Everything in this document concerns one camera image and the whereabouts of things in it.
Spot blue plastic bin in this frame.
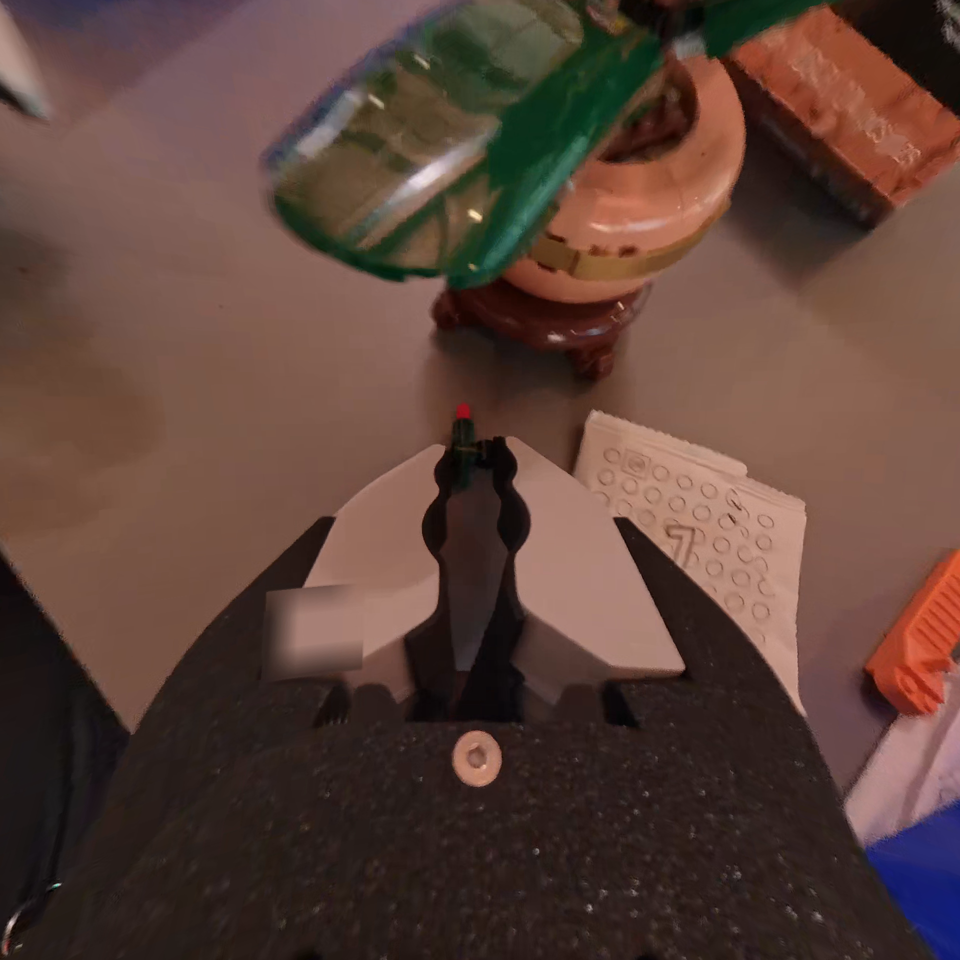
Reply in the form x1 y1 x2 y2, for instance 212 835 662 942
862 817 960 960

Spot toy brick potted plant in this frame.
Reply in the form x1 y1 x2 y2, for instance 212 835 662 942
262 0 751 380

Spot person's dark pants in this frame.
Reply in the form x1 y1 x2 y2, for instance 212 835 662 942
0 551 132 960

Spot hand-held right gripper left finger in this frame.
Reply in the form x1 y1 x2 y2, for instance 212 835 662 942
303 442 453 702

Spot white paper sheet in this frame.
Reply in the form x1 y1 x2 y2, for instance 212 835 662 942
843 708 960 849

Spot grey desk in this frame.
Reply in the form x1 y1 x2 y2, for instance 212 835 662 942
0 0 960 834

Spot black orchid picture box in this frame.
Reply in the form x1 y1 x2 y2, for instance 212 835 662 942
723 0 960 230

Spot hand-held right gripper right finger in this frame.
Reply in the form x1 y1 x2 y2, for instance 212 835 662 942
487 436 687 708

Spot small green brick piece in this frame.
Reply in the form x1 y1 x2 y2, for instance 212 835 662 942
451 402 478 492

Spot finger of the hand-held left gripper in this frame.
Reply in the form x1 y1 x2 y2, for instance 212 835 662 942
0 0 54 123

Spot orange brick separator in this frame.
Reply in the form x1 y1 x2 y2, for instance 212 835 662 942
864 549 960 717

